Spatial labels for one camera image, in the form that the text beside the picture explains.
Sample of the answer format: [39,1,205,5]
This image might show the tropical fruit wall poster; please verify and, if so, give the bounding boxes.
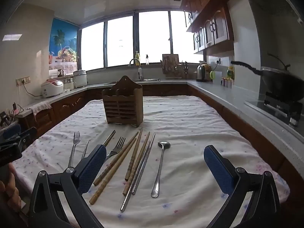
[48,17,79,71]

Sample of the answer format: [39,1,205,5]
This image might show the wooden utensil holder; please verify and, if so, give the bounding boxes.
[102,75,143,125]

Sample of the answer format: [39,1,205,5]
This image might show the ceiling light panel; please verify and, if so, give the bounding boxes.
[84,1,108,19]

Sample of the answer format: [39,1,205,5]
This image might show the white pink rice cooker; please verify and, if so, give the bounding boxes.
[41,79,65,98]

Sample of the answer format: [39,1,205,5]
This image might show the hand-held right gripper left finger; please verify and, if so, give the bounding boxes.
[28,144,107,228]

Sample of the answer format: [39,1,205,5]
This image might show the wooden lower cabinets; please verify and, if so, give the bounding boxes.
[18,84,304,178]

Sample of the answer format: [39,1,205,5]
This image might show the dark brown chopstick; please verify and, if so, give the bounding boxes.
[102,130,116,147]

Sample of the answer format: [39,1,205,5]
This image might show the white lace cloth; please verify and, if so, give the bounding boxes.
[30,100,52,117]

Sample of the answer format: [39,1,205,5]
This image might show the wall power strip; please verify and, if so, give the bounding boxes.
[16,76,31,86]

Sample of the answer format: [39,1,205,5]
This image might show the black gas stove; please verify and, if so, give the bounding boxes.
[263,91,303,127]

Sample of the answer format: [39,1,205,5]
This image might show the chrome kitchen faucet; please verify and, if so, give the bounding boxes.
[129,58,144,81]

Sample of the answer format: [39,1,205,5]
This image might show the steel electric cooker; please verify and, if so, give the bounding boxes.
[73,70,88,88]

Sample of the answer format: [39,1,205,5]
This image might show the metal fork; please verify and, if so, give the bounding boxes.
[104,137,126,162]
[68,131,81,168]

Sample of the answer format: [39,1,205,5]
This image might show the person's left hand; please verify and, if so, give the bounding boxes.
[0,179,22,211]

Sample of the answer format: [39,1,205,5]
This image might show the wooden cabinets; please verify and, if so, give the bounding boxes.
[18,84,304,178]
[180,0,235,57]

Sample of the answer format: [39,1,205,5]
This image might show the thin metal utensil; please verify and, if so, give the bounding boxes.
[81,140,90,160]

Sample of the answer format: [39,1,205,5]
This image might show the kitchen knife rack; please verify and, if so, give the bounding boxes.
[161,60,190,79]

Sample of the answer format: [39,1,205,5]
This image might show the steel electric kettle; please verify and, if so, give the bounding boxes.
[196,64,207,82]

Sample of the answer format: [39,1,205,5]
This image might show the metal spoon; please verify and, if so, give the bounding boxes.
[151,141,171,198]

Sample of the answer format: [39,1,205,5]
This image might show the black wok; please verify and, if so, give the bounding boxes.
[230,53,304,101]

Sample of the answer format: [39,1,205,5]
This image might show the kitchen window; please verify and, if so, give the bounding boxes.
[78,9,204,72]

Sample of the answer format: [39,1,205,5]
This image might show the white plastic container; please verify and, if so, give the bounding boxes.
[213,71,223,85]

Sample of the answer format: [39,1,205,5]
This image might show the wooden cutting board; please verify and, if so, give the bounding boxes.
[162,54,179,74]

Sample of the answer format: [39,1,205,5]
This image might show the wooden chopstick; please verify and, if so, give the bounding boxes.
[93,131,139,186]
[89,138,137,205]
[122,131,151,196]
[125,127,143,181]

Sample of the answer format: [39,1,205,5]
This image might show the wooden upper cabinets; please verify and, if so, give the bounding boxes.
[180,0,235,57]

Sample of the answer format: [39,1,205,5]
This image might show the black power cord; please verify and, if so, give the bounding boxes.
[22,82,44,98]

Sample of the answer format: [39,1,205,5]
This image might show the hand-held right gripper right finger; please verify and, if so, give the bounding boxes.
[203,145,282,228]

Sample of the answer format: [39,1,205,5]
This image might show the white floral tablecloth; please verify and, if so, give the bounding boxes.
[12,95,291,228]

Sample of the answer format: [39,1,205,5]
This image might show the small white kitchen appliance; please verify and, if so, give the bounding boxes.
[63,76,74,91]

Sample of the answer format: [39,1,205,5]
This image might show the grey kitchen countertop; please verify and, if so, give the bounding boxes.
[17,79,304,152]

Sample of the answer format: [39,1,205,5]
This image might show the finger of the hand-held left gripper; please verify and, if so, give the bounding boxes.
[14,127,38,151]
[0,124,22,141]

